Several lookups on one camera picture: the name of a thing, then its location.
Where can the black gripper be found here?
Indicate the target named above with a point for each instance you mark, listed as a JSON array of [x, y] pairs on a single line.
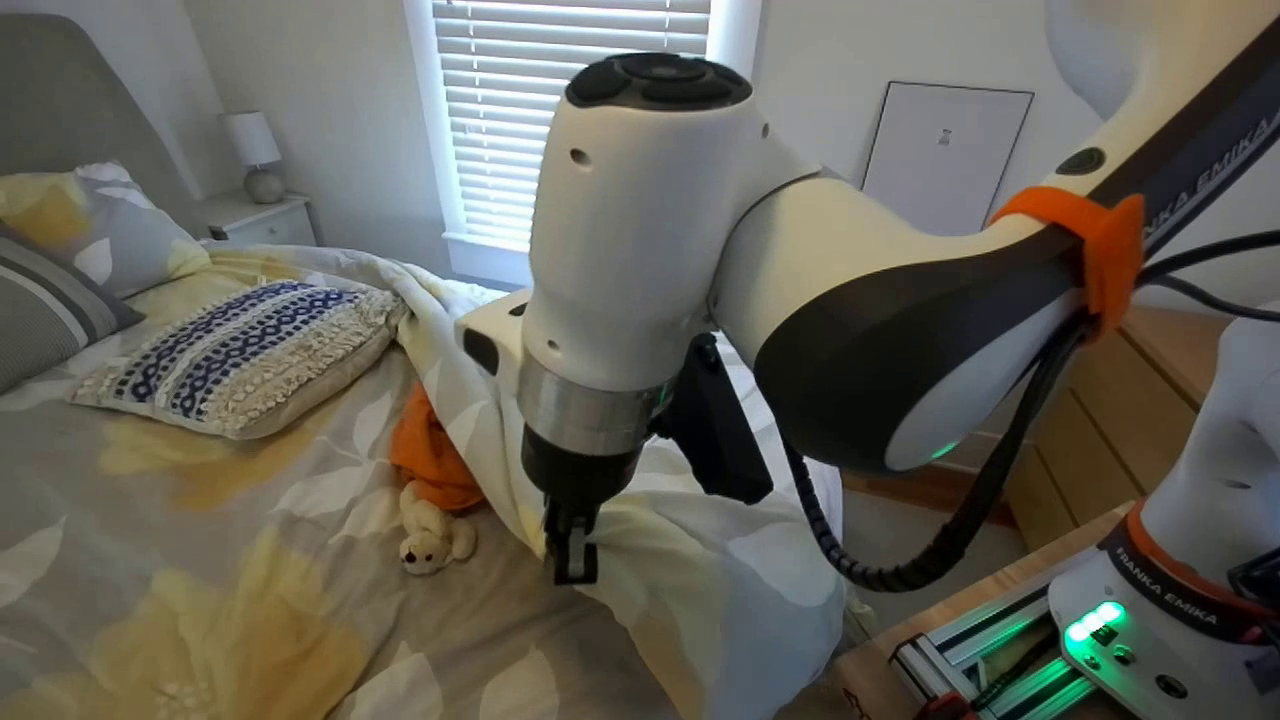
[[575, 495]]

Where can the yellow grey floral bed sheet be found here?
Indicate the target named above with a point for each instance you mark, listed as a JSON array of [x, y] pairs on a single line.
[[155, 575]]

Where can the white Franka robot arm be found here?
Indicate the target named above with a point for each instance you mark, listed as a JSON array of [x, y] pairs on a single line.
[[670, 222]]

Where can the small white plush toy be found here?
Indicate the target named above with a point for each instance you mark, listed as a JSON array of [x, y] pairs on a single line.
[[434, 539]]

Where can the orange cloth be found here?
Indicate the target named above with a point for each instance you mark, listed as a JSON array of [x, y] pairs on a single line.
[[427, 457]]

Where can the white blue knitted cushion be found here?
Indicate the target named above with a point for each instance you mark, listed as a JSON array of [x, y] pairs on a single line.
[[258, 362]]

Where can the white nightstand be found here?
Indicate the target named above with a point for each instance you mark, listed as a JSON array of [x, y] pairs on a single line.
[[242, 222]]

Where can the white table lamp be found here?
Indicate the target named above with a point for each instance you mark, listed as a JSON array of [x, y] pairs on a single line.
[[258, 155]]

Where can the white framed board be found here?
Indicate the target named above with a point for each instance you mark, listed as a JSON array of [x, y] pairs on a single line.
[[942, 155]]

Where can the wooden dresser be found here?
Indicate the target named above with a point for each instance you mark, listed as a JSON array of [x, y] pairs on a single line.
[[1113, 426]]

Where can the grey striped pillow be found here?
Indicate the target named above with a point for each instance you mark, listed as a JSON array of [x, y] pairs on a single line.
[[50, 312]]

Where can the yellow floral pillow right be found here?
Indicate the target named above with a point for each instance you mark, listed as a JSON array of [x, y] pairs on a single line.
[[98, 222]]

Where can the grey upholstered headboard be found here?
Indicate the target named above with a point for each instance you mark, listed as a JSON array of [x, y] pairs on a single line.
[[62, 107]]

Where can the wooden robot mount table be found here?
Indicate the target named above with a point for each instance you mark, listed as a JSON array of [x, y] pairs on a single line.
[[963, 640]]

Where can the orange cable clamp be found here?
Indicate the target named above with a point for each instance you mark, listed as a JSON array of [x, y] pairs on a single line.
[[1110, 244]]

